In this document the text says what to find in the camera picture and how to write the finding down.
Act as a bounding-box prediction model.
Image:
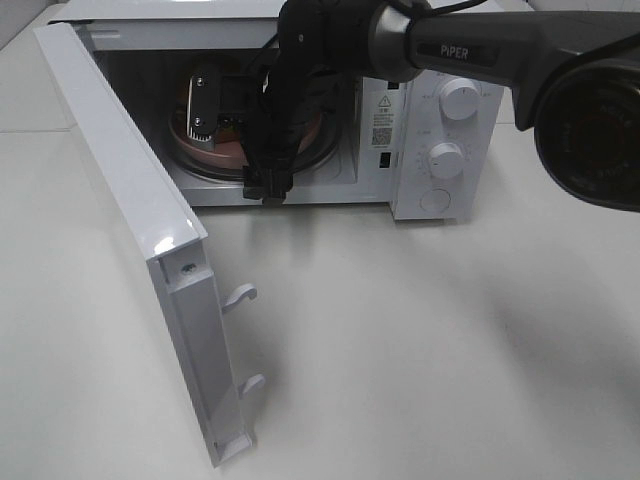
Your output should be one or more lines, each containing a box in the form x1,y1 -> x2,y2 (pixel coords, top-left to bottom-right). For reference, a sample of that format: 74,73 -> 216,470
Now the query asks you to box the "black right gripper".
184,49 -> 351,205

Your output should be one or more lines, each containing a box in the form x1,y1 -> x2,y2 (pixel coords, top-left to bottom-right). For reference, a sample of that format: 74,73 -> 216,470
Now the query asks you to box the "pink round plate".
167,54 -> 321,172

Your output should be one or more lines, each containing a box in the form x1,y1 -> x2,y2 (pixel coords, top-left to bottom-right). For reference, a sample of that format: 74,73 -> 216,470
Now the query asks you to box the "white microwave door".
35,23 -> 265,465

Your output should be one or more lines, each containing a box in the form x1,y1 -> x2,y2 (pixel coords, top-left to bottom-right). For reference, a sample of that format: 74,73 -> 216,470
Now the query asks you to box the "white timer knob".
425,142 -> 465,180

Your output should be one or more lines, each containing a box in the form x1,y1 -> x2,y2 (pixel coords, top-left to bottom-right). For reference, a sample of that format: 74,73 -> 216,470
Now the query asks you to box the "round white door button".
420,188 -> 451,215

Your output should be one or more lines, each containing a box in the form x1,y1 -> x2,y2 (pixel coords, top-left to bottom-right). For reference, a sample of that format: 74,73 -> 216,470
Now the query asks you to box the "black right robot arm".
186,1 -> 639,211

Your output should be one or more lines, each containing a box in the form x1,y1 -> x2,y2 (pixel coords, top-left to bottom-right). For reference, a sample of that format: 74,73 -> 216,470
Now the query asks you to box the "white microwave oven body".
37,1 -> 503,220

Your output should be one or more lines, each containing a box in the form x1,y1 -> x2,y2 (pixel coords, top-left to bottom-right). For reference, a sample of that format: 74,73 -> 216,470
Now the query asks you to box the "glass microwave turntable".
168,117 -> 340,182

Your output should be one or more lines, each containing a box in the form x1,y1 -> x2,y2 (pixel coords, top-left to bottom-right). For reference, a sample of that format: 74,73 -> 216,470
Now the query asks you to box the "upper white power knob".
439,78 -> 480,121

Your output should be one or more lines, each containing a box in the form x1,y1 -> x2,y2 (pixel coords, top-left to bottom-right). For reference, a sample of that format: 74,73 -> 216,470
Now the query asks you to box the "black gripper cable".
247,34 -> 281,76

